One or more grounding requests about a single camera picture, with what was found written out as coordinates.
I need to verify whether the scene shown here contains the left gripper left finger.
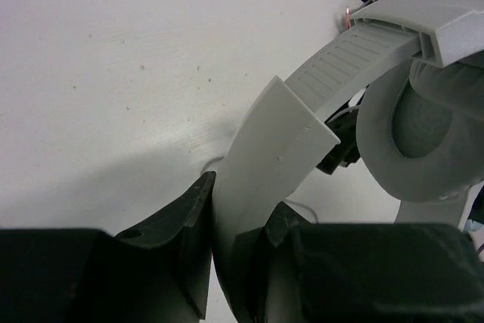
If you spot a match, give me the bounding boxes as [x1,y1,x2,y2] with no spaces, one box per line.
[1,172,216,322]

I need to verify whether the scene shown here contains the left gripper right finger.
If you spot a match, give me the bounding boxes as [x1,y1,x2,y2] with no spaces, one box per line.
[245,203,483,322]

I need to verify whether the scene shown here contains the grey headphones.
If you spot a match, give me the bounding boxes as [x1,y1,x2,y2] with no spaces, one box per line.
[212,0,483,322]

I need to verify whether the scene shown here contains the blue headphones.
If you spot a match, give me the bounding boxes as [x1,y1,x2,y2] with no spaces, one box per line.
[463,219,484,232]

